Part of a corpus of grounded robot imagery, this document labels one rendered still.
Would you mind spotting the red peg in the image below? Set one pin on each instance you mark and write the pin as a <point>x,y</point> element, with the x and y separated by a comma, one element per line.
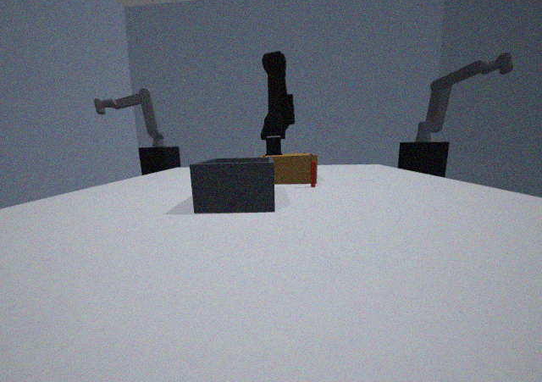
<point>313,173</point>

